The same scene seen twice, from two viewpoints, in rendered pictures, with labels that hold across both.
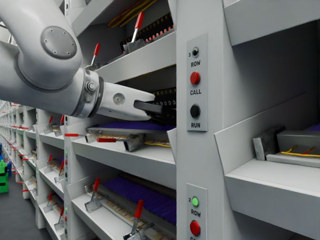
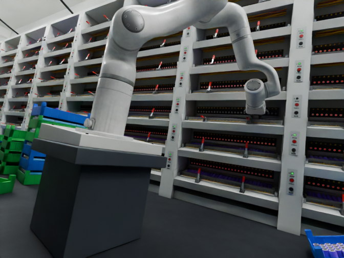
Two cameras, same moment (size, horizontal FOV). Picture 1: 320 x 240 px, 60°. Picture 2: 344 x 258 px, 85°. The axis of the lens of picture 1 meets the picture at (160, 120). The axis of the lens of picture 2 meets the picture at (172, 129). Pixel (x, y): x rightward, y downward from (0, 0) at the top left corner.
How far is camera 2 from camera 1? 1.01 m
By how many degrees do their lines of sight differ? 30
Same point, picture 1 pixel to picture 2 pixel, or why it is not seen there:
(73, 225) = (176, 162)
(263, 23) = (319, 97)
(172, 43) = (283, 93)
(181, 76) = (288, 103)
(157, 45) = not seen: hidden behind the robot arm
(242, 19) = (314, 94)
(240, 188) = (311, 130)
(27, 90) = (263, 95)
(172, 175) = (279, 130)
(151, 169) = (266, 129)
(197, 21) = (298, 91)
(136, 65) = not seen: hidden behind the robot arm
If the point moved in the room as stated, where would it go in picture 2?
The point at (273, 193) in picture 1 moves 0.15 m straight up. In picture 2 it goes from (322, 130) to (324, 100)
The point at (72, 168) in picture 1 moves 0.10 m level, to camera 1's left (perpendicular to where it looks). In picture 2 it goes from (179, 134) to (167, 131)
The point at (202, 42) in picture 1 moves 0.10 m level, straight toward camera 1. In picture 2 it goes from (300, 96) to (321, 91)
